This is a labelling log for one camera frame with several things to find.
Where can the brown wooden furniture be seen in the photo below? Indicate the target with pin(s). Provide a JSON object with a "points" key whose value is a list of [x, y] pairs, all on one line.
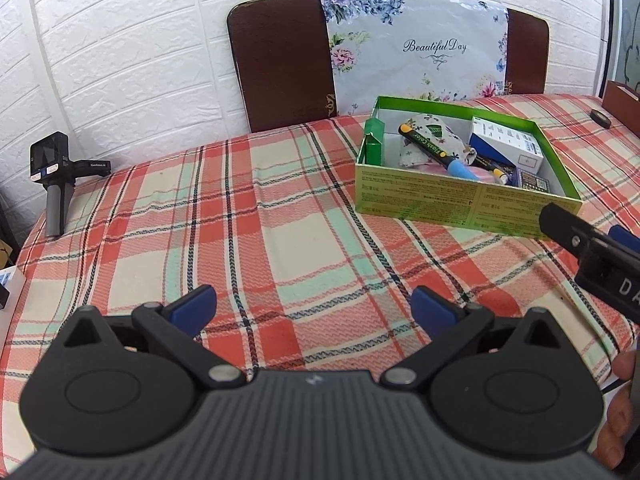
{"points": [[620, 102]]}

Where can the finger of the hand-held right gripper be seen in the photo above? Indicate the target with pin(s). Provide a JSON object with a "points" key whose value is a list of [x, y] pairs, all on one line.
{"points": [[565, 225], [626, 240]]}

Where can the white and blue box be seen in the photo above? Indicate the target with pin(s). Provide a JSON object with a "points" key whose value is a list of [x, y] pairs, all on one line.
{"points": [[15, 280]]}

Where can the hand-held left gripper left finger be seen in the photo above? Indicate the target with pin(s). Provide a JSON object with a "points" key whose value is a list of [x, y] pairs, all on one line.
{"points": [[192, 307]]}

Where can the floral pillow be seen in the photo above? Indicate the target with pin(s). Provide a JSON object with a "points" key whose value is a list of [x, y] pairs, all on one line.
{"points": [[425, 70]]}

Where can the green cardboard box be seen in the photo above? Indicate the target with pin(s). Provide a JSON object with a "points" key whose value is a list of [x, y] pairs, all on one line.
{"points": [[425, 195]]}

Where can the black calculator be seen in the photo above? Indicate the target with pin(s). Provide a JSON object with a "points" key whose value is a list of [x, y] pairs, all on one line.
{"points": [[532, 180]]}

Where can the glass door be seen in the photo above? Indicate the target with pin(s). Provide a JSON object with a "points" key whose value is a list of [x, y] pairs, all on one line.
{"points": [[629, 25]]}

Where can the white and blue carton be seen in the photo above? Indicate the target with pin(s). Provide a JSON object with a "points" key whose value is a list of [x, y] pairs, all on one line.
{"points": [[505, 140]]}

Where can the brown chair with floral cover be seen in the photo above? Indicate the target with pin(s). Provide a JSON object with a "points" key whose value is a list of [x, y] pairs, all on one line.
{"points": [[280, 60]]}

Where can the red plaid blanket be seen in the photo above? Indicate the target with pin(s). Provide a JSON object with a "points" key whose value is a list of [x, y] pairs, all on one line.
{"points": [[275, 220]]}

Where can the black marker with blue cap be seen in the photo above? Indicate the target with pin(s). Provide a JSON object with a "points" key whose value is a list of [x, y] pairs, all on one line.
{"points": [[425, 142]]}

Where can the small green carton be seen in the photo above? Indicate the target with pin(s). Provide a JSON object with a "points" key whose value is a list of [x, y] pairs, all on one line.
{"points": [[374, 150]]}

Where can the black round disc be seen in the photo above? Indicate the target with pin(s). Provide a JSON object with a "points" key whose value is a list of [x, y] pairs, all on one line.
{"points": [[601, 117]]}

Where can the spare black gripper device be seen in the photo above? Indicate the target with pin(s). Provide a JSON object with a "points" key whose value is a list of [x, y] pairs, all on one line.
{"points": [[55, 200]]}

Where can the flat brown cardboard box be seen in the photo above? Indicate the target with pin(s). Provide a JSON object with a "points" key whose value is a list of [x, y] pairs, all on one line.
{"points": [[5, 254]]}

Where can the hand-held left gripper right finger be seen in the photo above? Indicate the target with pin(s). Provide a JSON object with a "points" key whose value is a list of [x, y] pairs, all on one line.
{"points": [[432, 307]]}

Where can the person's right hand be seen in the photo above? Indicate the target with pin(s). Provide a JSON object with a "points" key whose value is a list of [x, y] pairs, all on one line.
{"points": [[617, 425]]}

